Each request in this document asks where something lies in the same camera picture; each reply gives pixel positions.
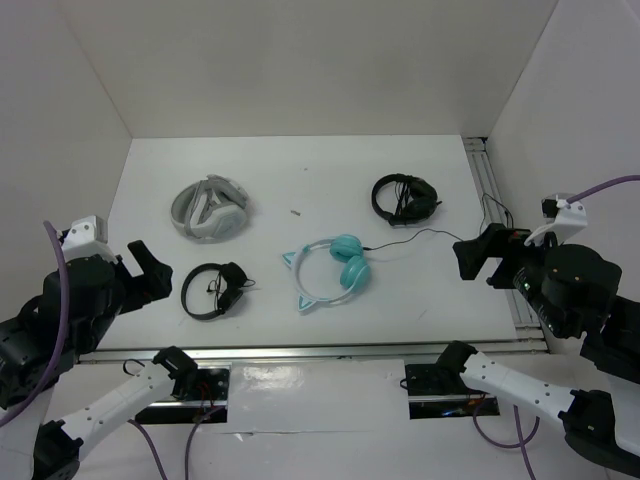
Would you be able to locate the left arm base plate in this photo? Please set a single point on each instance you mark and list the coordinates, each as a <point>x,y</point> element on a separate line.
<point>209,393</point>

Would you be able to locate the black headphones front left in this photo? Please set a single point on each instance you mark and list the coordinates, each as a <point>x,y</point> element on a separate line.
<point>227,288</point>

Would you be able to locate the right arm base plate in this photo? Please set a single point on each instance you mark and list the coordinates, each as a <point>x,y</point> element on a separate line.
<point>434,393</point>

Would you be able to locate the teal cat-ear headphones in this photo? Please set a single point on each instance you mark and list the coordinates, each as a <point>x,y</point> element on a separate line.
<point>328,271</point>

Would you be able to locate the black headphones back right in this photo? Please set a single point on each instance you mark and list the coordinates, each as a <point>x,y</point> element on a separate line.
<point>416,199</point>

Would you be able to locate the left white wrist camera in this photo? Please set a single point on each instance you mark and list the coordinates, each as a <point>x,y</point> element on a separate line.
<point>87,237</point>

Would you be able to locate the white grey gaming headset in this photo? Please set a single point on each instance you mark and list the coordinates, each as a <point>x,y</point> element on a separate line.
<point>210,210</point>

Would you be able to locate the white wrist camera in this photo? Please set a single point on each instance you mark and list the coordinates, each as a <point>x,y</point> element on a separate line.
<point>563,220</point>
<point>87,237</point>

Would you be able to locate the black headphones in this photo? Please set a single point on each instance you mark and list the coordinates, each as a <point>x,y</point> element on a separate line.
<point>227,288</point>
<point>416,199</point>

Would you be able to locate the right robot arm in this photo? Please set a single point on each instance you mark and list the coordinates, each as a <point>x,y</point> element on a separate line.
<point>573,292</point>

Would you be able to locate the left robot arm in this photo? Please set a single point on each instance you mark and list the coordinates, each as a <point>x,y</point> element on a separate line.
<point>78,303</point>

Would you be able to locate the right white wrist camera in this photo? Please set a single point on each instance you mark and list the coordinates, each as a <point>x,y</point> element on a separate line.
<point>563,220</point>

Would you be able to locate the aluminium front rail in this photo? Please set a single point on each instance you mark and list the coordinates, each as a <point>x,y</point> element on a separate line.
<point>528,341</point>

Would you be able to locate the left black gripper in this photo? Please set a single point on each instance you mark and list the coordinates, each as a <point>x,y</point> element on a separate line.
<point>156,282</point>

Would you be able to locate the aluminium side rail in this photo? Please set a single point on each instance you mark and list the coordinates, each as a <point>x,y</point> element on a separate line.
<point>495,210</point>

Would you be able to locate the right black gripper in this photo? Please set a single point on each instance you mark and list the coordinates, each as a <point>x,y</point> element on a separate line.
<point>496,238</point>

